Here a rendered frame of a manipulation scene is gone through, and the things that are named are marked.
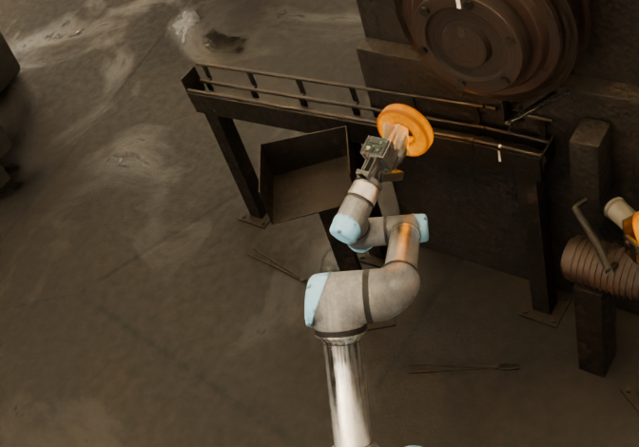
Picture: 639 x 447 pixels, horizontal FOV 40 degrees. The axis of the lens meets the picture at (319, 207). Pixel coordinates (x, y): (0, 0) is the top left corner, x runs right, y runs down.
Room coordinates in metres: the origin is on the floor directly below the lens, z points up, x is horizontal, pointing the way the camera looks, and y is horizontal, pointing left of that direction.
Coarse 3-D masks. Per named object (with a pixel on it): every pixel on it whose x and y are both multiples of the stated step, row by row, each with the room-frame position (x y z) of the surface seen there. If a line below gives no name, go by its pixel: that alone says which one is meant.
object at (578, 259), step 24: (576, 240) 1.43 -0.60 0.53; (600, 240) 1.41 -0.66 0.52; (576, 264) 1.37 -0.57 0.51; (600, 264) 1.34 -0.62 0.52; (624, 264) 1.31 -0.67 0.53; (576, 288) 1.38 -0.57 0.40; (600, 288) 1.31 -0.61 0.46; (624, 288) 1.27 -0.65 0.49; (576, 312) 1.38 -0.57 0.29; (600, 312) 1.33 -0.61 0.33; (576, 336) 1.38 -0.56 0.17; (600, 336) 1.33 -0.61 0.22; (600, 360) 1.33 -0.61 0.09
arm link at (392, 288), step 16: (384, 224) 1.54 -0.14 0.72; (400, 224) 1.50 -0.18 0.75; (416, 224) 1.51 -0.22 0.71; (400, 240) 1.41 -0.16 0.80; (416, 240) 1.43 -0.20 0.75; (400, 256) 1.32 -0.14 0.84; (416, 256) 1.35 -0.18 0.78; (384, 272) 1.23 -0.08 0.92; (400, 272) 1.23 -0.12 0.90; (416, 272) 1.25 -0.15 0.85; (368, 288) 1.20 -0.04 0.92; (384, 288) 1.19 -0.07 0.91; (400, 288) 1.19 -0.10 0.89; (416, 288) 1.21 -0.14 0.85; (384, 304) 1.16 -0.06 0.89; (400, 304) 1.17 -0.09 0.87; (384, 320) 1.16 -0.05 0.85
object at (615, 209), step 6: (618, 198) 1.38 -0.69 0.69; (606, 204) 1.38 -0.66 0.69; (612, 204) 1.37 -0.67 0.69; (618, 204) 1.36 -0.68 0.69; (624, 204) 1.35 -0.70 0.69; (606, 210) 1.37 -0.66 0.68; (612, 210) 1.36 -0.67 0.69; (618, 210) 1.34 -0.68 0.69; (624, 210) 1.34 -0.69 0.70; (630, 210) 1.33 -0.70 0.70; (606, 216) 1.37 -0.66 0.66; (612, 216) 1.35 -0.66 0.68; (618, 216) 1.33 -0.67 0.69; (624, 216) 1.32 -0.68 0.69; (618, 222) 1.32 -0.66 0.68
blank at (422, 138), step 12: (384, 108) 1.78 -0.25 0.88; (396, 108) 1.74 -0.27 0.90; (408, 108) 1.73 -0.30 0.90; (384, 120) 1.76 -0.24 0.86; (396, 120) 1.74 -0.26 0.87; (408, 120) 1.71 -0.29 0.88; (420, 120) 1.70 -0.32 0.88; (420, 132) 1.68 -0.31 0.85; (432, 132) 1.69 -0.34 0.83; (408, 144) 1.72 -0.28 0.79; (420, 144) 1.69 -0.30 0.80
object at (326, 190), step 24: (264, 144) 2.01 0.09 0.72; (288, 144) 2.00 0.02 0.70; (312, 144) 1.98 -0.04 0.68; (336, 144) 1.97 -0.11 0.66; (264, 168) 1.96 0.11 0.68; (288, 168) 2.00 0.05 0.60; (312, 168) 1.97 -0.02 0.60; (336, 168) 1.93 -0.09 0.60; (264, 192) 1.86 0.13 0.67; (288, 192) 1.92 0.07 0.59; (312, 192) 1.88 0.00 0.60; (336, 192) 1.83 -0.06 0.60; (288, 216) 1.82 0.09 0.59; (336, 240) 1.86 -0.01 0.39
